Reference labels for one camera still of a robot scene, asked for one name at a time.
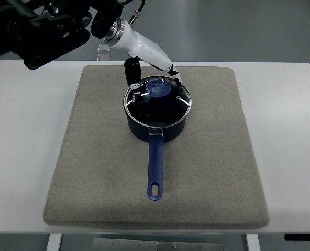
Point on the white right table leg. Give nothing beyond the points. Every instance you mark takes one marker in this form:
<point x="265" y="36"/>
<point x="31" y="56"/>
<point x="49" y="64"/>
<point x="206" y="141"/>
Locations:
<point x="253" y="242"/>

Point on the lower floor socket plate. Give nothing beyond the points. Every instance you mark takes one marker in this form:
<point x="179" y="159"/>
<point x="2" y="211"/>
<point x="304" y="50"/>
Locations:
<point x="103" y="57"/>

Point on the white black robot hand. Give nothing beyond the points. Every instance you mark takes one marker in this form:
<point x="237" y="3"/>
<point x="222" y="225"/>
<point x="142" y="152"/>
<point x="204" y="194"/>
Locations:
<point x="122" y="36"/>

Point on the beige fabric mat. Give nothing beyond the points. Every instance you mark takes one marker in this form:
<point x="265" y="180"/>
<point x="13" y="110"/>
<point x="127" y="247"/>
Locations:
<point x="205" y="178"/>

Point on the white table leg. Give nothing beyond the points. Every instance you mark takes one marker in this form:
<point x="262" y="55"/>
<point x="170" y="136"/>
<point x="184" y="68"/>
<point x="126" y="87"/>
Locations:
<point x="253" y="242"/>
<point x="54" y="242"/>

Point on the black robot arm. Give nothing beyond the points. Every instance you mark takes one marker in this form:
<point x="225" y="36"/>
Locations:
<point x="42" y="31"/>

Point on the metal table crossbar plate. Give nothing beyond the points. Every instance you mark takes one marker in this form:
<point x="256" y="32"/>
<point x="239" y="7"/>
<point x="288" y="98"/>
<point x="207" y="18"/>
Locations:
<point x="124" y="244"/>

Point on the upper floor socket plate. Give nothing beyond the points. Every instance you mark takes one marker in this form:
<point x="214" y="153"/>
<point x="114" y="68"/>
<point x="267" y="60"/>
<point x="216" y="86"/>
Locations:
<point x="103" y="48"/>

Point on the black table control panel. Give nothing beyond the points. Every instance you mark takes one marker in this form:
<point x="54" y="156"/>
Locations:
<point x="297" y="237"/>

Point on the floor socket plate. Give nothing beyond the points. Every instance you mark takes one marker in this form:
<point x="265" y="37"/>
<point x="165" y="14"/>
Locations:
<point x="103" y="57"/>
<point x="103" y="48"/>

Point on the white left table leg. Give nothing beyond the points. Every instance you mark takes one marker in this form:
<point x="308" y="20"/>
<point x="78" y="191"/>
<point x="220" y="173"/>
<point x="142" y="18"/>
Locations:
<point x="54" y="242"/>

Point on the dark blue saucepan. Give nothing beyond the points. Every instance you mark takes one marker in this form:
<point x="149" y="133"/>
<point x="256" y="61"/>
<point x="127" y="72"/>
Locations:
<point x="156" y="138"/>

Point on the glass lid blue knob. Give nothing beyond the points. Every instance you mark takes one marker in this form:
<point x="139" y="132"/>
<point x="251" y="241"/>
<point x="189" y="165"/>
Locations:
<point x="157" y="102"/>

